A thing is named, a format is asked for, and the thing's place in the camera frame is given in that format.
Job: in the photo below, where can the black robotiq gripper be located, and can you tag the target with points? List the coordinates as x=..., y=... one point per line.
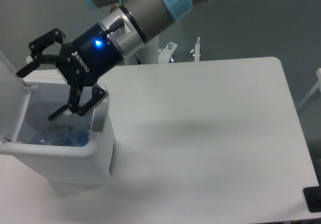
x=89, y=54

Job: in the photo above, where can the white plastic trash can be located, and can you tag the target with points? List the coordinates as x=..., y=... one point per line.
x=69, y=149

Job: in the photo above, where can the white pedestal base frame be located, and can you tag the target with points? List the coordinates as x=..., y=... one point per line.
x=171, y=53

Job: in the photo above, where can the black device at table edge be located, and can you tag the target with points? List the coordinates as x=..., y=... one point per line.
x=312, y=197

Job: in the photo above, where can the clear plastic water bottle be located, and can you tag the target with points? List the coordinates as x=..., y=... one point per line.
x=68, y=137

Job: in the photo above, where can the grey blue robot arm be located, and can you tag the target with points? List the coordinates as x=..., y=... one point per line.
x=130, y=26

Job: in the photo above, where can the white trash can lid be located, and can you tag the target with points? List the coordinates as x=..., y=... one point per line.
x=15, y=96

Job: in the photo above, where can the white furniture frame right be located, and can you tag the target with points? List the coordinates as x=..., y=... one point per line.
x=311, y=95

